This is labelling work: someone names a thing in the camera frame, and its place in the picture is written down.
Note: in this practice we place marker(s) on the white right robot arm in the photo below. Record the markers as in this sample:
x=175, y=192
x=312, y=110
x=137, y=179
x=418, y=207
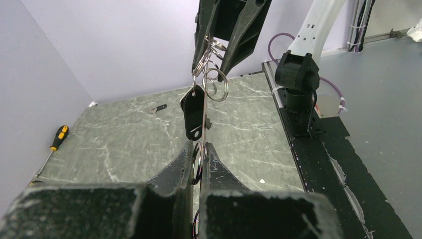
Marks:
x=298, y=69

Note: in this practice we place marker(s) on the orange black screwdriver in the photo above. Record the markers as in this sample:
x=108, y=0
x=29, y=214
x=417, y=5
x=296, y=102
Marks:
x=60, y=135

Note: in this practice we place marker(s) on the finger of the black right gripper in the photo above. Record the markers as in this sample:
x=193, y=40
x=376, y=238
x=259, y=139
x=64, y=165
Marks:
x=240, y=23
x=206, y=19

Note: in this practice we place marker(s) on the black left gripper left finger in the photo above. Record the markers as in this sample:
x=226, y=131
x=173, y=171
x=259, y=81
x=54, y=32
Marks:
x=161, y=208

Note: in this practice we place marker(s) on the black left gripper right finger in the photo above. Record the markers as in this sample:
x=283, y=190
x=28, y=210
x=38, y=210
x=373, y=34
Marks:
x=230, y=210

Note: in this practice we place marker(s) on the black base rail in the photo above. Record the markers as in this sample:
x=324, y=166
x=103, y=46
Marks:
x=328, y=164

